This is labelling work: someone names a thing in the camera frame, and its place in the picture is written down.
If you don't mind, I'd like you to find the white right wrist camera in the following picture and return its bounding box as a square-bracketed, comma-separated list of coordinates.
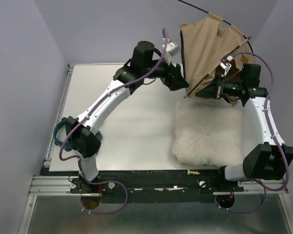
[220, 55, 233, 76]

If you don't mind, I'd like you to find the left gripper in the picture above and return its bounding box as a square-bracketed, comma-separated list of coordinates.
[142, 51, 188, 90]

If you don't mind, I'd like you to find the cream chess piece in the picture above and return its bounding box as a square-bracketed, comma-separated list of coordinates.
[187, 170, 200, 176]

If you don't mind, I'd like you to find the white fluffy pillow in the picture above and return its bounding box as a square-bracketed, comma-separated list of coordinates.
[171, 98, 248, 168]

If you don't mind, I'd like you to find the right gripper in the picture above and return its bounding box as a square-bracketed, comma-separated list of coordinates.
[196, 73, 245, 99]

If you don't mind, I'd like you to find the aluminium rail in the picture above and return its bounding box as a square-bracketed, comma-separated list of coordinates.
[29, 176, 70, 196]

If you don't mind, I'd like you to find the teal double bowl stand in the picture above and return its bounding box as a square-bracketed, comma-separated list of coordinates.
[53, 121, 103, 153]

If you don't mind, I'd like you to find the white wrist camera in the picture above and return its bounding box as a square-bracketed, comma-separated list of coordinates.
[162, 41, 180, 57]
[220, 55, 233, 76]

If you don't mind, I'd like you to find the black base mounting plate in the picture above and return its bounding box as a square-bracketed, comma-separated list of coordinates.
[70, 169, 244, 204]

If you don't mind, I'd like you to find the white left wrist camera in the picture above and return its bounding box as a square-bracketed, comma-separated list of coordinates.
[162, 41, 180, 57]

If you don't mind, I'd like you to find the beige pet tent fabric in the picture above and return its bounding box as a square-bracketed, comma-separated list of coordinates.
[180, 13, 256, 98]

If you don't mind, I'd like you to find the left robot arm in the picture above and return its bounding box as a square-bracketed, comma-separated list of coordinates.
[61, 39, 189, 193]

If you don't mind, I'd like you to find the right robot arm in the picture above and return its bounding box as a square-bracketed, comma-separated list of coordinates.
[195, 64, 293, 191]

